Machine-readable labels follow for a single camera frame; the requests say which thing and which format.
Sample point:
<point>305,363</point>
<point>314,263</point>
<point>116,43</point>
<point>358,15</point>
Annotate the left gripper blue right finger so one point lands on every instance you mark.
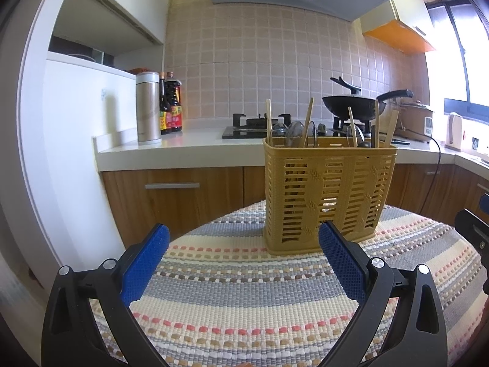
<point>346,260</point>

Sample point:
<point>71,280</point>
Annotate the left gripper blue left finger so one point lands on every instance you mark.
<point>141,261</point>

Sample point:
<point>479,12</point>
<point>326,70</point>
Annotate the metal spoon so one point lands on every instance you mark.
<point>294,135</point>

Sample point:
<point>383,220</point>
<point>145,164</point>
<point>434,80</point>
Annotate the wooden chopstick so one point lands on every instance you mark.
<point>307,122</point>
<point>269,122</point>

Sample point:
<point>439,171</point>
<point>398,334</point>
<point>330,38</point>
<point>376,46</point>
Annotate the yellow plastic utensil basket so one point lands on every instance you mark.
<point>307,186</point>

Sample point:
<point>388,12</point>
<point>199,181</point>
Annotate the striped woven table mat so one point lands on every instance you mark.
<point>219,298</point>

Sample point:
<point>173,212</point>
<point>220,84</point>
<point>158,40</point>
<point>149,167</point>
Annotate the white electric kettle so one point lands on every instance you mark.
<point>454,133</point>

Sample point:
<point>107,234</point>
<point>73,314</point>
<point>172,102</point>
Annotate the rice cooker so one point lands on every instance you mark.
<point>415,121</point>

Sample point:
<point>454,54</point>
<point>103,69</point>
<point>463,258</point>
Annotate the steel thermos flask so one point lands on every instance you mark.
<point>147,106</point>

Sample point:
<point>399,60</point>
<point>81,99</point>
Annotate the dark soy sauce bottle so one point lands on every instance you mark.
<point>165,117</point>

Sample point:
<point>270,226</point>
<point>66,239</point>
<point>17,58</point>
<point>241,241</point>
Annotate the white refrigerator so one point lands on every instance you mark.
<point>84,108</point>

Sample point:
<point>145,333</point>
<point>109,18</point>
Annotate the large soy sauce bottle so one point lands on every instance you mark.
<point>173,97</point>

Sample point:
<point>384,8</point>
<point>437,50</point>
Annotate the orange wall cabinet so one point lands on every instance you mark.
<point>404,27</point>

